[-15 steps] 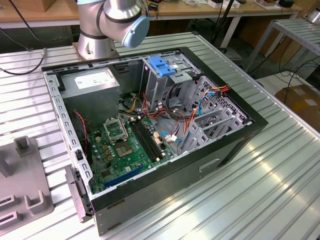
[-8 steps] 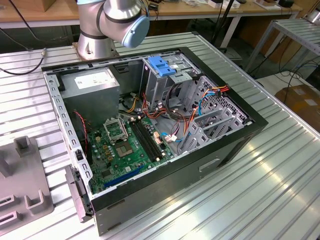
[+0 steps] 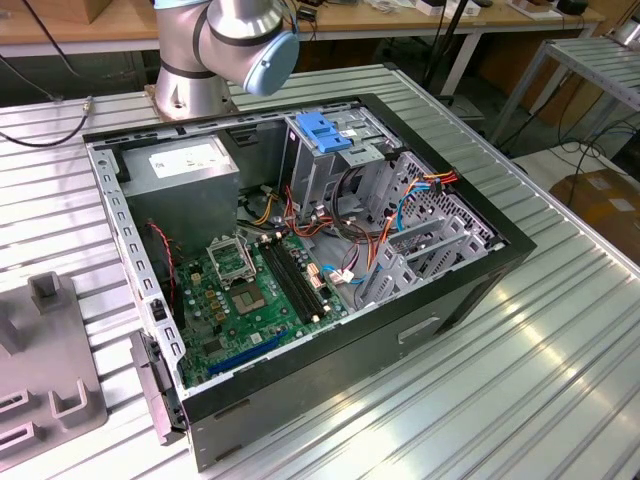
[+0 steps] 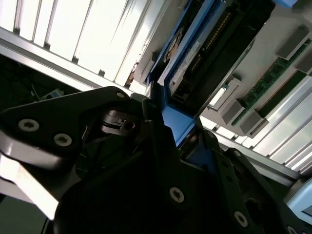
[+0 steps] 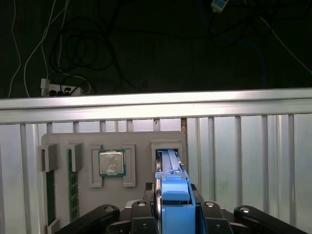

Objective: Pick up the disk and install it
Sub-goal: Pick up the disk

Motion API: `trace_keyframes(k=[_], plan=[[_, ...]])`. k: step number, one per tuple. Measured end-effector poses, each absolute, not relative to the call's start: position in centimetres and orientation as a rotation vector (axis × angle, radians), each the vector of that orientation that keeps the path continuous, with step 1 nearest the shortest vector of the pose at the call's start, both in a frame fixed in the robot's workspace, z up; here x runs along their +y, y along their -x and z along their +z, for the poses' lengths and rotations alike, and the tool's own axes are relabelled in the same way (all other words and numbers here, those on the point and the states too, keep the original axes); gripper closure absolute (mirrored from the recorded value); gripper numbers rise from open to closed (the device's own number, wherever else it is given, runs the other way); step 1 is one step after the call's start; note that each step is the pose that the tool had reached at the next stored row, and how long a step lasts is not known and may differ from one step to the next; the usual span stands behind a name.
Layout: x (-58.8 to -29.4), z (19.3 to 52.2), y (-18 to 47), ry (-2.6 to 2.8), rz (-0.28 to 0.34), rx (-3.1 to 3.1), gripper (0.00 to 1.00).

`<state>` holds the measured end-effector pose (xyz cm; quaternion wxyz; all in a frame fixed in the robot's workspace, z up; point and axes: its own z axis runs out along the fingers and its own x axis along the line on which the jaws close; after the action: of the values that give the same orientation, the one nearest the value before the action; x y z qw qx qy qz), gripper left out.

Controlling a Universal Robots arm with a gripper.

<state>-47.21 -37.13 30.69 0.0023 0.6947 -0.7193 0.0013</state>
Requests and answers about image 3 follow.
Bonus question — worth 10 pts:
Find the blue SATA wire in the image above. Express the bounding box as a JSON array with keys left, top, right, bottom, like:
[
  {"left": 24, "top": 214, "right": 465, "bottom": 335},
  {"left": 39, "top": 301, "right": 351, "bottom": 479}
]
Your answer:
[{"left": 319, "top": 179, "right": 436, "bottom": 287}]

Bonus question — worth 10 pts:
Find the perforated metal disk bay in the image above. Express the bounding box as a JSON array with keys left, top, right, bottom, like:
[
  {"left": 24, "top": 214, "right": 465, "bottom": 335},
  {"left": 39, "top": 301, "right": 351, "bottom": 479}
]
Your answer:
[{"left": 352, "top": 149, "right": 505, "bottom": 310}]

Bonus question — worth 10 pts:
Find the black RAM slot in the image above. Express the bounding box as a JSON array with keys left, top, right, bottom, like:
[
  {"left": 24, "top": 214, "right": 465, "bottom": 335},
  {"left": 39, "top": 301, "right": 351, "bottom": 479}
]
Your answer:
[
  {"left": 259, "top": 243, "right": 308, "bottom": 325},
  {"left": 266, "top": 241, "right": 315, "bottom": 322},
  {"left": 273, "top": 239, "right": 322, "bottom": 318},
  {"left": 280, "top": 237, "right": 328, "bottom": 315}
]

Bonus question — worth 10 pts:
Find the gray metal drive cage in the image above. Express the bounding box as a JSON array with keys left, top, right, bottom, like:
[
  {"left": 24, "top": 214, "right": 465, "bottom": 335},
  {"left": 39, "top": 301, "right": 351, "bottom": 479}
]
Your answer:
[{"left": 278, "top": 105, "right": 404, "bottom": 229}]

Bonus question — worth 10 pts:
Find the CPU socket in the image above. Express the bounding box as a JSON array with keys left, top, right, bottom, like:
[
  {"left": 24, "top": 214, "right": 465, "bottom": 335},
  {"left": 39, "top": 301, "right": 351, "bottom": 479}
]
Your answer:
[{"left": 225, "top": 280, "right": 271, "bottom": 320}]

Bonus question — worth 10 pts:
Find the green motherboard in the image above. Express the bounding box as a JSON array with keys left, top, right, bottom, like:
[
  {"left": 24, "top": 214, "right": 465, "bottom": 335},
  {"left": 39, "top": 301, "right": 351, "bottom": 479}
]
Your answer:
[{"left": 173, "top": 230, "right": 351, "bottom": 390}]

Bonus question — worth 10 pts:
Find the blue plastic cage latch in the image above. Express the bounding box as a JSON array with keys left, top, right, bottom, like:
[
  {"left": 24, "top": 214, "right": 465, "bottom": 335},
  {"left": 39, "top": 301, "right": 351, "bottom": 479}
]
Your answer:
[{"left": 294, "top": 112, "right": 355, "bottom": 155}]

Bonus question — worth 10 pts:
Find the black open PC case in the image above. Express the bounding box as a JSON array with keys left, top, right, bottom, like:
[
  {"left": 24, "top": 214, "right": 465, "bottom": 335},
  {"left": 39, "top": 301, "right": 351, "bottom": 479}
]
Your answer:
[{"left": 81, "top": 92, "right": 537, "bottom": 474}]

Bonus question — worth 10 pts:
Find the blue expansion slot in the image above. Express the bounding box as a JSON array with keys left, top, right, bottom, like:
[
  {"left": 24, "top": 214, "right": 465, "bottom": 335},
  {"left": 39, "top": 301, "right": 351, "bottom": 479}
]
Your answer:
[{"left": 206, "top": 327, "right": 292, "bottom": 380}]

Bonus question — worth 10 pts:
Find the gray power supply box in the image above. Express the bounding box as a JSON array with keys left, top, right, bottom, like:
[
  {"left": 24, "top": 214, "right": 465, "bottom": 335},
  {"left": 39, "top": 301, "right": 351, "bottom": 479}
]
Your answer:
[{"left": 119, "top": 134, "right": 242, "bottom": 257}]

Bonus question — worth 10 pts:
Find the black tripod stand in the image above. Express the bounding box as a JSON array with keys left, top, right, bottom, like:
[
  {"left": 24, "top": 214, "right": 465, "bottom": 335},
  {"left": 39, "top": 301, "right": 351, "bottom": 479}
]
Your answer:
[{"left": 422, "top": 0, "right": 474, "bottom": 99}]

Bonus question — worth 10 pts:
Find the brown cardboard box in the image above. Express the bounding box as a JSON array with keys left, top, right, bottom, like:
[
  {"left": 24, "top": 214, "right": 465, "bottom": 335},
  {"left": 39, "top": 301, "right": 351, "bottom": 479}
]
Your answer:
[{"left": 548, "top": 168, "right": 640, "bottom": 257}]

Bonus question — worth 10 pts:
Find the gray parts rack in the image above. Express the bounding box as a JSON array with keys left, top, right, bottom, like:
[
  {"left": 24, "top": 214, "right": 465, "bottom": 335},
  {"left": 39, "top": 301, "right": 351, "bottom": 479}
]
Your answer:
[{"left": 0, "top": 272, "right": 110, "bottom": 460}]

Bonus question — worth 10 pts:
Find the small cardboard box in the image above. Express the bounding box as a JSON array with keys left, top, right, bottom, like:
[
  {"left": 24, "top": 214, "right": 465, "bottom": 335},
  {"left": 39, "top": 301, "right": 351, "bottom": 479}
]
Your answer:
[{"left": 79, "top": 0, "right": 157, "bottom": 25}]

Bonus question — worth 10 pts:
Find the metal slat side table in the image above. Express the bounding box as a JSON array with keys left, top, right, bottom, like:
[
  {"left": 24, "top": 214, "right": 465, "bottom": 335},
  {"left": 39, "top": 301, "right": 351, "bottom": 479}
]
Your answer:
[{"left": 492, "top": 35, "right": 640, "bottom": 146}]

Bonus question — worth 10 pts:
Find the black cable bundle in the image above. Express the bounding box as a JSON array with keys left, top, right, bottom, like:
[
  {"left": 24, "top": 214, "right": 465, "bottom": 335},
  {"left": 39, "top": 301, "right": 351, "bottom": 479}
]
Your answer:
[{"left": 327, "top": 165, "right": 399, "bottom": 247}]

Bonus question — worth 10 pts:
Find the red wire bundle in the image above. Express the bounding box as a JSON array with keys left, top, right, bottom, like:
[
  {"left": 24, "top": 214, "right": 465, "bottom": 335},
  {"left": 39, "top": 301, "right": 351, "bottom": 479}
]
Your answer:
[{"left": 281, "top": 183, "right": 334, "bottom": 239}]

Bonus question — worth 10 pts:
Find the yellow orange wire bundle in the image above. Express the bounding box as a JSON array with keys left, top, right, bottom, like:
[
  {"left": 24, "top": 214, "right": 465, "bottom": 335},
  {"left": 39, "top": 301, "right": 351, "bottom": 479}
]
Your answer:
[{"left": 253, "top": 192, "right": 277, "bottom": 226}]

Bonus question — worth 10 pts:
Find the metal socket cover frame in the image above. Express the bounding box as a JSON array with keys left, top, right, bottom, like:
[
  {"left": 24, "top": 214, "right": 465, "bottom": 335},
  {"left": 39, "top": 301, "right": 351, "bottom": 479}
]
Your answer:
[{"left": 205, "top": 233, "right": 259, "bottom": 290}]

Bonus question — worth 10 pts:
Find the orange red yellow power wire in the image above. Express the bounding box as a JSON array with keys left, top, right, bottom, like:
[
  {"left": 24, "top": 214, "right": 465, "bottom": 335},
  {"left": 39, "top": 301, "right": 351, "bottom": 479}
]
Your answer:
[{"left": 365, "top": 168, "right": 462, "bottom": 275}]

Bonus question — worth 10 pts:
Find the red black twisted wire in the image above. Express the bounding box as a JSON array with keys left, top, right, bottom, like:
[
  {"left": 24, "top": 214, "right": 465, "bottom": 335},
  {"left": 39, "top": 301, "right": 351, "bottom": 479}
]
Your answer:
[{"left": 146, "top": 221, "right": 180, "bottom": 307}]

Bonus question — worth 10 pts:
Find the gray plastic side bracket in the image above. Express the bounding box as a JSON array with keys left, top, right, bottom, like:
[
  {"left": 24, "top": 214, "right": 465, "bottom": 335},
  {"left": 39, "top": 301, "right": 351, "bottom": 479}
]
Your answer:
[{"left": 128, "top": 328, "right": 190, "bottom": 447}]

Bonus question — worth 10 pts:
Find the black cable metal plug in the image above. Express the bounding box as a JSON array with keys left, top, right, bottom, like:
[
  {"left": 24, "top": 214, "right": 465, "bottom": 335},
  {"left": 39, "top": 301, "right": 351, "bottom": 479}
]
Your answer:
[{"left": 0, "top": 97, "right": 97, "bottom": 149}]

